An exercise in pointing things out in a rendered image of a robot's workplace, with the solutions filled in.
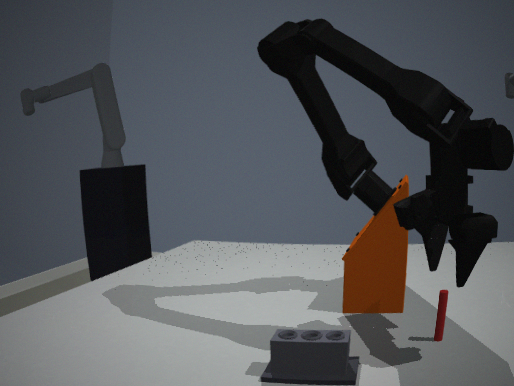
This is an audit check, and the red peg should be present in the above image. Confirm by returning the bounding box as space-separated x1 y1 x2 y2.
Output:
434 290 449 342

